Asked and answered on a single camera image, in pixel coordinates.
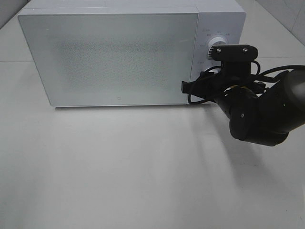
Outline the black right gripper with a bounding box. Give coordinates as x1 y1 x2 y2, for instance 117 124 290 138
181 44 260 105

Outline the white timer knob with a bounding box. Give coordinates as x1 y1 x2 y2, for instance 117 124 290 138
200 66 221 74

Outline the white microwave door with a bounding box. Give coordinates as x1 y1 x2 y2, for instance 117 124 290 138
19 13 198 107

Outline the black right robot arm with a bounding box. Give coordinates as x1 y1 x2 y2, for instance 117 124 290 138
182 61 305 146

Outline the upper white power knob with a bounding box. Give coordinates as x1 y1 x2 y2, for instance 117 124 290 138
207 35 227 48

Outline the white microwave oven body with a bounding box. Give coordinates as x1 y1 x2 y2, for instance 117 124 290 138
18 0 246 82

